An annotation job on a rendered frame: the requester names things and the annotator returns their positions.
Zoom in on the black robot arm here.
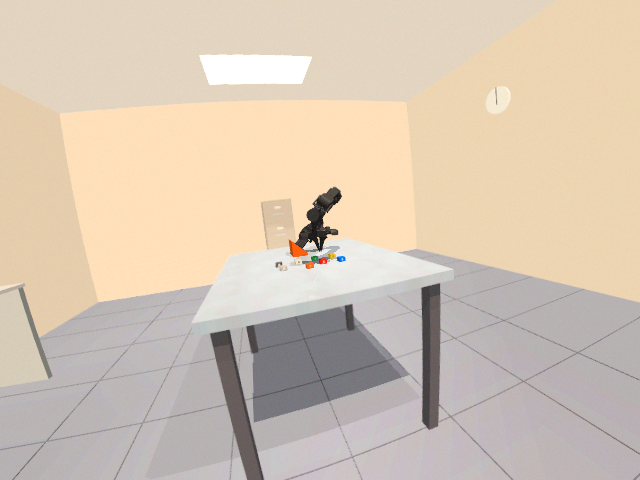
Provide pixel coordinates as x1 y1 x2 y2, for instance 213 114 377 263
294 186 342 250

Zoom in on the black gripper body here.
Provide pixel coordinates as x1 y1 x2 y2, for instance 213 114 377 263
299 219 339 240

